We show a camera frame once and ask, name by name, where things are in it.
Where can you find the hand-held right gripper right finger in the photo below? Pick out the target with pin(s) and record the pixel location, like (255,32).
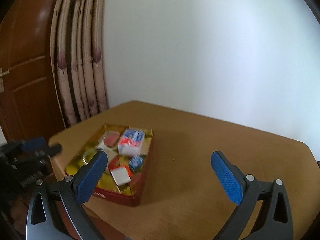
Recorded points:
(226,177)

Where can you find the beige leaf print curtain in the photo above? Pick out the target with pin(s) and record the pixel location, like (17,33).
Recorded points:
(80,55)

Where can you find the small beige cardboard box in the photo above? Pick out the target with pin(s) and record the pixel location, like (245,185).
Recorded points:
(121,176)

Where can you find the small red white box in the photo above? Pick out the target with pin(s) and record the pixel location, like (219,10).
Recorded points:
(114,162)

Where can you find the clear plastic box blue red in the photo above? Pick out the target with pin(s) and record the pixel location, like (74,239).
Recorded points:
(131,141)

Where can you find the clear pink plastic box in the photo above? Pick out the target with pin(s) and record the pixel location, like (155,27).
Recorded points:
(111,138)

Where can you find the brown tablecloth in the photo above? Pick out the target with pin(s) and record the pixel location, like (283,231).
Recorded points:
(200,140)

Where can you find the red tin box gold inside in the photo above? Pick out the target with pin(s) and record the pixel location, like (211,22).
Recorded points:
(117,197)

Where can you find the blue bottle cap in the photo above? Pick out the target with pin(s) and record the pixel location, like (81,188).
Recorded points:
(136,163)

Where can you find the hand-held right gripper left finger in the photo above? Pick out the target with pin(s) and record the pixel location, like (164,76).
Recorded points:
(92,175)

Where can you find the brown wooden door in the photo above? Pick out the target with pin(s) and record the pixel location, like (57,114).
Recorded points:
(27,67)

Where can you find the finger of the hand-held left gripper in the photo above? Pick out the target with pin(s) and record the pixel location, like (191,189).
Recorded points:
(51,150)
(33,144)

